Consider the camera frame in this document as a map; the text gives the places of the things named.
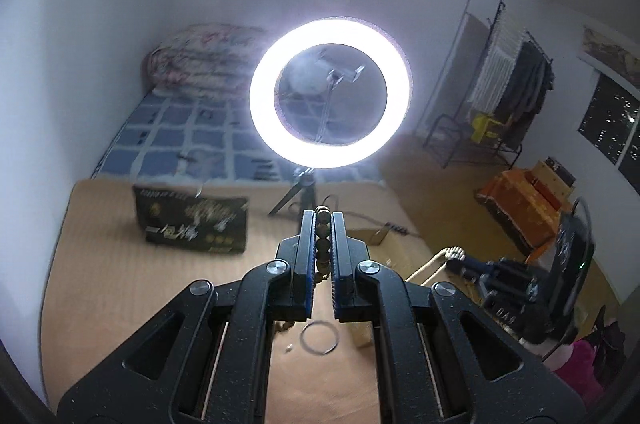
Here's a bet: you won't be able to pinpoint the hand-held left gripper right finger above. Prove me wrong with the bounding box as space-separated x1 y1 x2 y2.
330 211 587 424

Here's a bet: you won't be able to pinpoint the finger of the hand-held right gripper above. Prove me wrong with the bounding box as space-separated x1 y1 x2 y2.
461 255 543 300

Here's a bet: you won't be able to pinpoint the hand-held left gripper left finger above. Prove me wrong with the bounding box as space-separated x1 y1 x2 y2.
56 210 317 424

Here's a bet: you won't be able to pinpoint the brown wooden bead bracelet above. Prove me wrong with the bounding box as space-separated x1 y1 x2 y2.
313 204 334 290

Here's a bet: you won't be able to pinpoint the white bead bracelet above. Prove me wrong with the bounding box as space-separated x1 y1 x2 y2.
405 245 469 283

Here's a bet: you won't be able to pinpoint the small cardboard box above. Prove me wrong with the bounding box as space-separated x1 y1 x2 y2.
356 226 394 251

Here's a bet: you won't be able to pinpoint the black tripod stand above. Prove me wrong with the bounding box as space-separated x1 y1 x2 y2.
267 168 322 218

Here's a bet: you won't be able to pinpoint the thin metal bangle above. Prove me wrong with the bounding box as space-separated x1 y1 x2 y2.
300 321 341 356

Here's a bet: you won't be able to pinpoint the dark cloth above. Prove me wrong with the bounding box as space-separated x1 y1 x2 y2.
589 318 627 386

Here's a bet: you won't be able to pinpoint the black box with gold print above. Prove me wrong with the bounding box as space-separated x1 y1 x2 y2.
132 185 251 256

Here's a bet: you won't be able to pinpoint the yellow plastic stool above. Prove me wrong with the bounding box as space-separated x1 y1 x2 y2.
467 114 504 146

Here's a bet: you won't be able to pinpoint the window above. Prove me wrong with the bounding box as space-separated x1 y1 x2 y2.
577 73 640 166

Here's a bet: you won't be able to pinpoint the tan table mat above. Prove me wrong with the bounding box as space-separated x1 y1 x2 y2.
42 179 437 424

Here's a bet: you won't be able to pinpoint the dark hanging clothes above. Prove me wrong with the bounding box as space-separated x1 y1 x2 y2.
500 41 557 126

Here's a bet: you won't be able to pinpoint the bed with blue checked sheet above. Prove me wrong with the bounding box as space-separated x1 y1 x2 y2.
90 88 387 186

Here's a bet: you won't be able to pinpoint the phone holder clamp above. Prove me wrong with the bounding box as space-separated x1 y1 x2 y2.
319 48 367 86

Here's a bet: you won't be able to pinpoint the white hanging garment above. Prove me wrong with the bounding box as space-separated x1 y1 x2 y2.
472 16 527 111

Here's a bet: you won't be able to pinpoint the folded floral quilt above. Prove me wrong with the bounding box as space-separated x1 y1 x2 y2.
145 24 272 98

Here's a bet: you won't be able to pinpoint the black clothes rack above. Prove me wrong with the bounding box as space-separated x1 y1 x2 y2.
424 0 557 171

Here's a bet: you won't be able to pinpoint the black metal chair frame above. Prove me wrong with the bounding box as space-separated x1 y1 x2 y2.
424 114 476 168

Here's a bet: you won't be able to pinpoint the round ring light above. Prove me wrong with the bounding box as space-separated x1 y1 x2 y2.
249 18 414 171

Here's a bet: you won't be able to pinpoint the wall poster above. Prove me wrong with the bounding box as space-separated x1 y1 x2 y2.
577 23 640 79

